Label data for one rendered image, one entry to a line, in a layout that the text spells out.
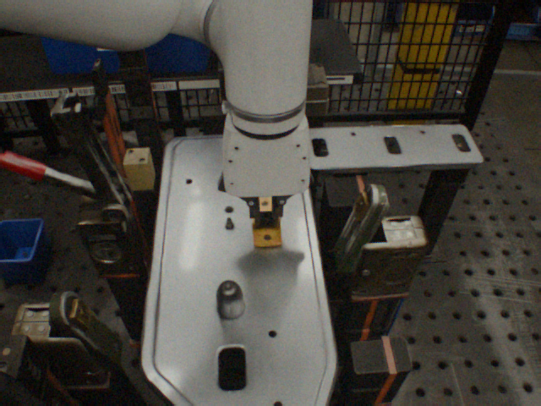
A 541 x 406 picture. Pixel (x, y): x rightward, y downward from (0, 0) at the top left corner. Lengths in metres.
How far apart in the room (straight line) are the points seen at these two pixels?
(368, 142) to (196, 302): 0.39
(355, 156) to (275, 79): 0.34
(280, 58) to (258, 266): 0.28
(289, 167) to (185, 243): 0.19
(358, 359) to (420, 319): 0.40
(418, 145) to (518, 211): 0.47
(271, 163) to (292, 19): 0.18
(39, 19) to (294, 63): 0.23
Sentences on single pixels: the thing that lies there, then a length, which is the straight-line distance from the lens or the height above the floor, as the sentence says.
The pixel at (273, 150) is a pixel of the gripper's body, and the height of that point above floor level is 1.16.
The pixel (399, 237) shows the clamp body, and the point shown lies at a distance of 0.60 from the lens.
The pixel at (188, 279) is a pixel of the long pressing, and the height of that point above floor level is 1.00.
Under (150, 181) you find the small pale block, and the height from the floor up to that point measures 1.03.
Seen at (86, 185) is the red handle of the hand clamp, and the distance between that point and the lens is 0.61.
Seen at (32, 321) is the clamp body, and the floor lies 1.07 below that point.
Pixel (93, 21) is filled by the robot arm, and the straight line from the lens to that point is 0.33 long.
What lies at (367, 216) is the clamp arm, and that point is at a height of 1.09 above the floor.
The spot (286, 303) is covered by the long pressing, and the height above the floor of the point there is 1.00.
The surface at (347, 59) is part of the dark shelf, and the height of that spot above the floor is 1.03.
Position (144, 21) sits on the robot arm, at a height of 1.35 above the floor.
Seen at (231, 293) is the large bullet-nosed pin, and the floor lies 1.04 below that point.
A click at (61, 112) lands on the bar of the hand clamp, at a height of 1.21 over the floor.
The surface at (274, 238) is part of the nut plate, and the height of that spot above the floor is 1.01.
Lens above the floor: 1.50
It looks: 47 degrees down
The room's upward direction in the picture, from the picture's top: straight up
